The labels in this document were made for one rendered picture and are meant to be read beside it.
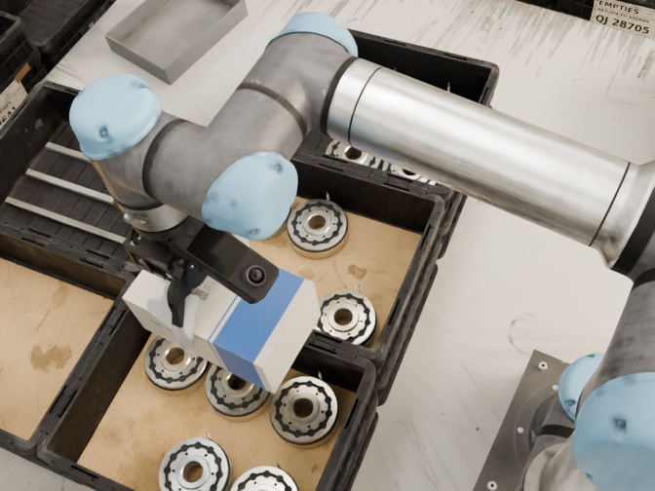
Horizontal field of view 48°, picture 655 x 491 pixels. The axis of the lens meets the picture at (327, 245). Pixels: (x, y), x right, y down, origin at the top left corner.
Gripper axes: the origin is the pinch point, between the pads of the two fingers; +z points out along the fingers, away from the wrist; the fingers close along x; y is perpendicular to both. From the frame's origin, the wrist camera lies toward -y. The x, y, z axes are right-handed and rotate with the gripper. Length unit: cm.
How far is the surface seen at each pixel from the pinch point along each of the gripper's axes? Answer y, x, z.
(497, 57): -4, -90, 42
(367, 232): -2.5, -31.3, 28.5
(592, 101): -26, -86, 42
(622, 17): -21, -144, 69
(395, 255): -8.7, -29.2, 28.6
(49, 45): 119, -67, 63
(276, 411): -5.3, 3.8, 25.5
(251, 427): -2.3, 6.9, 28.5
